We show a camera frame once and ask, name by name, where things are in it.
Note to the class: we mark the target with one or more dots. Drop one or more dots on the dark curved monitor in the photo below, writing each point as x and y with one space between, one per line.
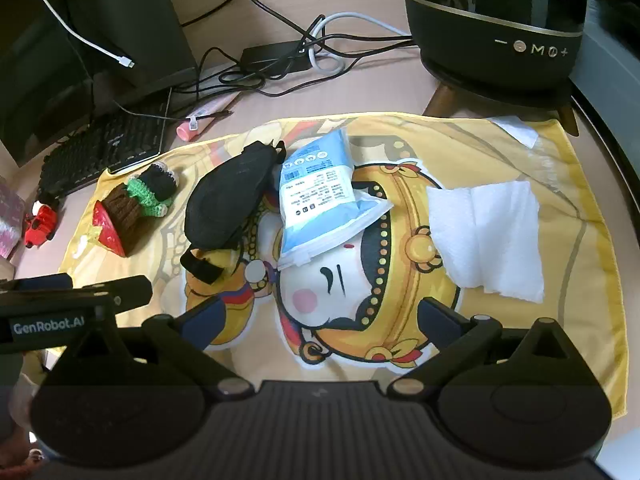
606 78

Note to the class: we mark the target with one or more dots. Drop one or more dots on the yellow printed cloth mat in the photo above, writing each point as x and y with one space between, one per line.
353 314

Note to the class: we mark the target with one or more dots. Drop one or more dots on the black power adapter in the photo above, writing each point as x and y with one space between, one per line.
276 60

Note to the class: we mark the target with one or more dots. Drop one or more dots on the red star crochet container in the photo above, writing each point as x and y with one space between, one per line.
120 219

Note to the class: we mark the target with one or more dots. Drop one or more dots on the pink storage boxes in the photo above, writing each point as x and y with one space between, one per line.
12 213

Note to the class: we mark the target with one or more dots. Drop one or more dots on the black keyboard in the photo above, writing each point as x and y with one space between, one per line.
112 142

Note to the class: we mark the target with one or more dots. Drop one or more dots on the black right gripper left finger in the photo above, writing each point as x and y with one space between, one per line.
181 342

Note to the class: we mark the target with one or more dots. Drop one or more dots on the red toy figure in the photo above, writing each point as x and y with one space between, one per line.
42 223

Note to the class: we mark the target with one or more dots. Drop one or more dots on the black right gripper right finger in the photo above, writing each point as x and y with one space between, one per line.
462 343

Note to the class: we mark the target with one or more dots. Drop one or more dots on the pink tube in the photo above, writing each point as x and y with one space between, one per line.
203 116

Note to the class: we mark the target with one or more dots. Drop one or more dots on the white wipe cloth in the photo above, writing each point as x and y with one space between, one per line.
487 237

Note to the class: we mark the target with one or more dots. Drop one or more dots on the blue white tissue pack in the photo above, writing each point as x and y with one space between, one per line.
319 206

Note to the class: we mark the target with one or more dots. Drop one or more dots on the black round humidifier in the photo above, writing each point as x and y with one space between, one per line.
519 52

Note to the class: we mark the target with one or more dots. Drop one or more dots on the person left hand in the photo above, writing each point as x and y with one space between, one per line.
20 457

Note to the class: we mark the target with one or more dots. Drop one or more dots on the black computer monitor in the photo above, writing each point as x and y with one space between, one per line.
63 61

